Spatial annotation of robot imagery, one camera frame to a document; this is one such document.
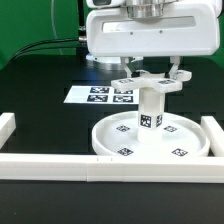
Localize black cables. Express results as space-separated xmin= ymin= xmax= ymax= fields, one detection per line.
xmin=6 ymin=37 xmax=88 ymax=66

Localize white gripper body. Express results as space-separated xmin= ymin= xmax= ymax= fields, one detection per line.
xmin=86 ymin=0 xmax=221 ymax=57

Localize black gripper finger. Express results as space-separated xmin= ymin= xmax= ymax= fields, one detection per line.
xmin=169 ymin=56 xmax=181 ymax=78
xmin=120 ymin=57 xmax=133 ymax=78

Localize white marker sheet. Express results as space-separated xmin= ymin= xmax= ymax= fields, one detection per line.
xmin=64 ymin=86 xmax=139 ymax=104

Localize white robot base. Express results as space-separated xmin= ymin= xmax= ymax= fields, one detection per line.
xmin=86 ymin=54 xmax=143 ymax=71

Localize white cross-shaped table base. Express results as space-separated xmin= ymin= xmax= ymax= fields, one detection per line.
xmin=111 ymin=70 xmax=192 ymax=93

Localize white round table top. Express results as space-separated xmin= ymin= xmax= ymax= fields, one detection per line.
xmin=92 ymin=111 xmax=210 ymax=159

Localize white U-shaped fence frame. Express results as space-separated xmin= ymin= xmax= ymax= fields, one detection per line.
xmin=0 ymin=116 xmax=224 ymax=183

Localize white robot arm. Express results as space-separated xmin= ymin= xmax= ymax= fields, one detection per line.
xmin=86 ymin=0 xmax=222 ymax=77

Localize black vertical pole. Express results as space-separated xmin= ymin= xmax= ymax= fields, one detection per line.
xmin=77 ymin=0 xmax=86 ymax=42

